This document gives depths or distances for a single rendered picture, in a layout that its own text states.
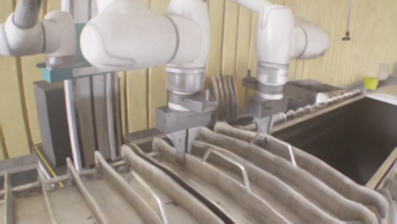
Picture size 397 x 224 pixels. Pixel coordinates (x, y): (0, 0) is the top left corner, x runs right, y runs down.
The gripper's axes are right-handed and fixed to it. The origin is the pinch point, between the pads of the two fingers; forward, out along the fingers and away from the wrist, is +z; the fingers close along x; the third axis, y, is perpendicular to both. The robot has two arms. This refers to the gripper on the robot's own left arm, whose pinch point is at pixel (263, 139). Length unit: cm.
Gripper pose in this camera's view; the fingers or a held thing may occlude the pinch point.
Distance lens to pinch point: 80.0
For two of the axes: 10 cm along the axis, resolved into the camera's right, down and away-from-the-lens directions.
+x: 7.9, -1.6, 5.9
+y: 6.1, 2.8, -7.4
